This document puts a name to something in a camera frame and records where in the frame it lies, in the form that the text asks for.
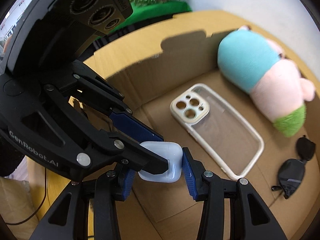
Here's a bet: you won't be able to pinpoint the white earbuds case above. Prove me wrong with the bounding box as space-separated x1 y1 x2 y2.
137 141 183 183

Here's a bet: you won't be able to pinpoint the clear white phone case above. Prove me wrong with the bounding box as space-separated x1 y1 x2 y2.
170 83 265 180

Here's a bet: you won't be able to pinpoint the black sunglasses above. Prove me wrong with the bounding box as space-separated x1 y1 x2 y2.
271 135 316 199

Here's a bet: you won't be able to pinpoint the green table cloth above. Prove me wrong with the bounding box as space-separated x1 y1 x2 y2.
109 1 192 34

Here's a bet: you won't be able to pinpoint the pink teal plush pig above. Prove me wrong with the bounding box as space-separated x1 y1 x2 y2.
217 25 316 137

